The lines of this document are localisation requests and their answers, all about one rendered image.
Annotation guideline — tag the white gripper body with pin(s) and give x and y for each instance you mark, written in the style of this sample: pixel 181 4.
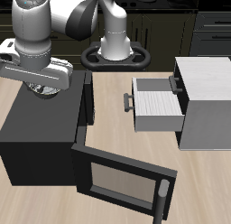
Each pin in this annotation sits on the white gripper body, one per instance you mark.
pixel 45 75

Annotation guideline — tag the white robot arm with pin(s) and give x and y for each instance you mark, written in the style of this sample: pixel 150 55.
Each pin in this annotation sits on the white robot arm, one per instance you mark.
pixel 31 26

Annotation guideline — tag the black and white bowl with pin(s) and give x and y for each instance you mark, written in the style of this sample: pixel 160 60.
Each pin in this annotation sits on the black and white bowl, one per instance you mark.
pixel 45 91

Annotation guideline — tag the white cabinet drawer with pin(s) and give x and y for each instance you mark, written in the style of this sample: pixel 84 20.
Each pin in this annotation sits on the white cabinet drawer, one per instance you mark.
pixel 158 110

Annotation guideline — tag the white cabinet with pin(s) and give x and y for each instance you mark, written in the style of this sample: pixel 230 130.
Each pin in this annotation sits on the white cabinet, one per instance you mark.
pixel 207 113

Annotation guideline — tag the black microwave oven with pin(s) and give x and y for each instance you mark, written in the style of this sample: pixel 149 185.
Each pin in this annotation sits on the black microwave oven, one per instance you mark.
pixel 42 122

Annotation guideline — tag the dark kitchen cupboards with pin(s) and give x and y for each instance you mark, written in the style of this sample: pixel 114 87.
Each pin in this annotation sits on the dark kitchen cupboards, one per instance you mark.
pixel 171 32

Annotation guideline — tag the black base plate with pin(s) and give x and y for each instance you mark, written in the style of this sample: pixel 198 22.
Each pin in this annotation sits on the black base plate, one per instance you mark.
pixel 141 59

